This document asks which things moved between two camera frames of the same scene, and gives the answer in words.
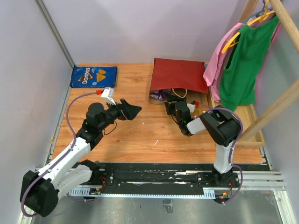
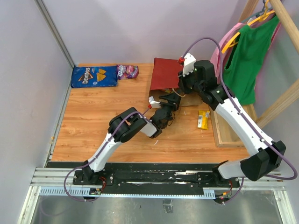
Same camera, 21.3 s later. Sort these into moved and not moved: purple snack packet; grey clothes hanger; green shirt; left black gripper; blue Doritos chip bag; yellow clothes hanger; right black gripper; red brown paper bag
Moved: purple snack packet; right black gripper; left black gripper
Not moved: yellow clothes hanger; grey clothes hanger; blue Doritos chip bag; green shirt; red brown paper bag
